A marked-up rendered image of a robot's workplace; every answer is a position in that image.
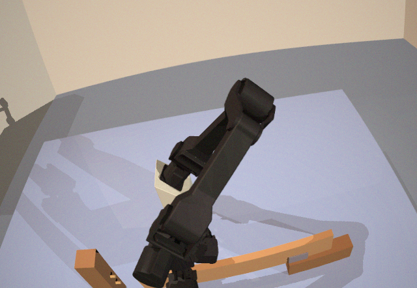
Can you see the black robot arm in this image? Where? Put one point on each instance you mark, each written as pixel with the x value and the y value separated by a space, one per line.
pixel 248 110

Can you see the long wooden bed rail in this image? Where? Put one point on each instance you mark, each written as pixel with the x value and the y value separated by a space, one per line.
pixel 267 258

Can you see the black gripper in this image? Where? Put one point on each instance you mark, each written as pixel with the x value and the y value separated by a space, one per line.
pixel 181 276

